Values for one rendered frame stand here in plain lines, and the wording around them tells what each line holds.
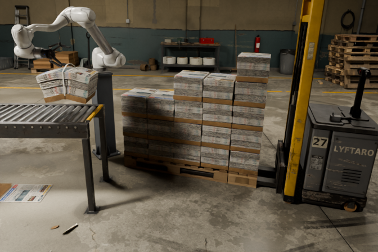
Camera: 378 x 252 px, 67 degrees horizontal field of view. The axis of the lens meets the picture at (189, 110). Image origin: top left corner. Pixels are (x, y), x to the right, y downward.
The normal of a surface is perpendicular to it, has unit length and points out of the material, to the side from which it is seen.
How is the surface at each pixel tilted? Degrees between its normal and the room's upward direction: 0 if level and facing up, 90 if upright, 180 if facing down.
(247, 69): 90
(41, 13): 90
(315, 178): 90
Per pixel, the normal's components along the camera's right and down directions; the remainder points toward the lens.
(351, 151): -0.26, 0.29
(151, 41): 0.04, 0.30
